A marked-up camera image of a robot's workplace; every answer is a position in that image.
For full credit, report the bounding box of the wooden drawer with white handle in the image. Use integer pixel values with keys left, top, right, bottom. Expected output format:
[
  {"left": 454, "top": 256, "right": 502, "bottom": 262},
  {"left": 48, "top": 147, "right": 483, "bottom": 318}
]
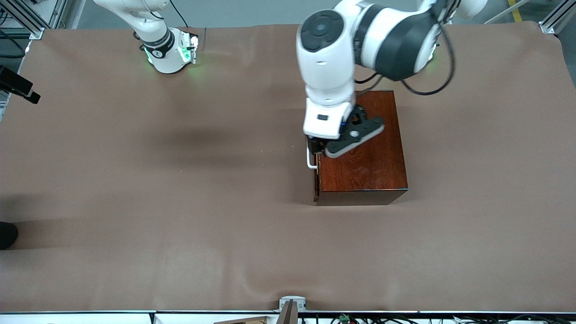
[{"left": 306, "top": 135, "right": 321, "bottom": 203}]

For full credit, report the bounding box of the dark brown wooden cabinet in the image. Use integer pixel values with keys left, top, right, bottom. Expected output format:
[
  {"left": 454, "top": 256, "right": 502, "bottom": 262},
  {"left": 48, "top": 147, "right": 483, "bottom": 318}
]
[{"left": 314, "top": 90, "right": 409, "bottom": 207}]

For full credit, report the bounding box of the brown table cover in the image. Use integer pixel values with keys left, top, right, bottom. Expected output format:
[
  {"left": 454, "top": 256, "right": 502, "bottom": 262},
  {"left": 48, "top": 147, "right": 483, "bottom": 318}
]
[{"left": 0, "top": 20, "right": 576, "bottom": 313}]

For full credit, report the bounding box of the brown cardboard piece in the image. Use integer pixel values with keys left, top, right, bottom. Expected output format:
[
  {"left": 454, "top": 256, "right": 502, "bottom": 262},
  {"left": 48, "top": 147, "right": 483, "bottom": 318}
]
[{"left": 213, "top": 316, "right": 270, "bottom": 324}]

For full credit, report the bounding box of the aluminium frame profile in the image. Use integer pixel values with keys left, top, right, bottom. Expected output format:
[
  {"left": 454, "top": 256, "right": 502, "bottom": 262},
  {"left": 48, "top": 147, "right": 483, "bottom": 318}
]
[
  {"left": 0, "top": 0, "right": 68, "bottom": 41},
  {"left": 539, "top": 0, "right": 576, "bottom": 35}
]

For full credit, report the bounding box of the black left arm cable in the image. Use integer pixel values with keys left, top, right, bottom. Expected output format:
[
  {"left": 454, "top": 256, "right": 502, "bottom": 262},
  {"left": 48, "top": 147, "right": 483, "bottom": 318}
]
[{"left": 355, "top": 22, "right": 456, "bottom": 96}]

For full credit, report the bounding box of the thin black base cable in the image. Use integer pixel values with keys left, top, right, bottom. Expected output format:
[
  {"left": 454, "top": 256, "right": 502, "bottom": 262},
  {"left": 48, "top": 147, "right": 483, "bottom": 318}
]
[{"left": 169, "top": 0, "right": 189, "bottom": 28}]

